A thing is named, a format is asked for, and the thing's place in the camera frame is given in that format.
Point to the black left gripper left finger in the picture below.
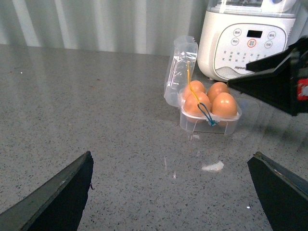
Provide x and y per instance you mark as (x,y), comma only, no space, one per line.
(57,205)

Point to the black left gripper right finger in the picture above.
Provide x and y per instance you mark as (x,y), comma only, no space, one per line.
(282,194)

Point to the clear plastic egg box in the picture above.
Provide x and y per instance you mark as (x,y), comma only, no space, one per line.
(185,49)

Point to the white soy milk maker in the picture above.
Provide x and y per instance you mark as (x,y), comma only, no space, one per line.
(237,32)

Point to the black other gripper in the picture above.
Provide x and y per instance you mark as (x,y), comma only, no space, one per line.
(287,87)

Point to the brown egg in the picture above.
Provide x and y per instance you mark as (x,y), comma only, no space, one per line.
(190,105)
(224,105)
(196,86)
(216,89)

